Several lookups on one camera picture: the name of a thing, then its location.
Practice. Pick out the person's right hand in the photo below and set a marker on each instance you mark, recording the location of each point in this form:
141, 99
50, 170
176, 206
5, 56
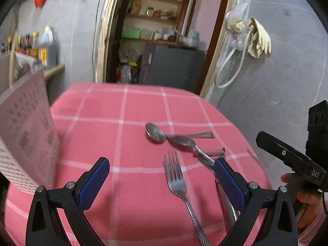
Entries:
310, 202

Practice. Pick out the clear plastic bottle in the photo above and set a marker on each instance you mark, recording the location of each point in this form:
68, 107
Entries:
126, 73

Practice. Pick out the wooden shelf unit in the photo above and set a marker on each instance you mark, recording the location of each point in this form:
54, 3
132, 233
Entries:
151, 17

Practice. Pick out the grey cabinet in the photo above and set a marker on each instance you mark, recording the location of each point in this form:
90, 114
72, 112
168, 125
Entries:
171, 66

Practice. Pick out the wooden door frame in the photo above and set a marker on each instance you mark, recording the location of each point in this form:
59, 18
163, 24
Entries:
103, 30

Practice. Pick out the metal fork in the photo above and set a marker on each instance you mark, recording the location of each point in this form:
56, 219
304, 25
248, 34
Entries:
176, 182

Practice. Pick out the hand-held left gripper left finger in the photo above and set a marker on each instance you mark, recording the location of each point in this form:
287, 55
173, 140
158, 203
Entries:
93, 182

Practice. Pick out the metal spoon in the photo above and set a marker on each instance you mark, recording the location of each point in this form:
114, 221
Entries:
183, 141
155, 132

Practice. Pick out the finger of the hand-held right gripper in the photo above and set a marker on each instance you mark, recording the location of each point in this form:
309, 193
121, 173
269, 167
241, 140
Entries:
279, 150

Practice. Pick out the dark wooden door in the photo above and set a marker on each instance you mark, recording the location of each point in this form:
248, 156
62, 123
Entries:
114, 43

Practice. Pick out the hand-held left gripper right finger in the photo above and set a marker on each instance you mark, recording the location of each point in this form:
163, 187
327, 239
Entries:
228, 184

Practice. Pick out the green box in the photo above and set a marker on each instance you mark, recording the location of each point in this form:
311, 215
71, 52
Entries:
131, 33

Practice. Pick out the cooking oil jug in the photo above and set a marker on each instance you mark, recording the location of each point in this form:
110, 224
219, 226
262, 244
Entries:
48, 53

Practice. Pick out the white perforated utensil holder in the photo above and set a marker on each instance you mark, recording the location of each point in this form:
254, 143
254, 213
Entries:
28, 133

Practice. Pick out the pink checked tablecloth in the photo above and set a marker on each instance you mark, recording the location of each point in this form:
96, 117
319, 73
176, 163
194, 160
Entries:
115, 133

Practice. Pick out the metal pot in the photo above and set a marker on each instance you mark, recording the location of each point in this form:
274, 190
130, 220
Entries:
189, 41

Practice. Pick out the clear plastic bag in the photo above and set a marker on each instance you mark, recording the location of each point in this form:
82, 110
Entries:
237, 39

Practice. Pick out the person's right forearm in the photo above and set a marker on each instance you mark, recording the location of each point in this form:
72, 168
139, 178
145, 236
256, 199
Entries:
314, 232

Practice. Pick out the silver spoon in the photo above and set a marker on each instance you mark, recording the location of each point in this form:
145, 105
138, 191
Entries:
229, 206

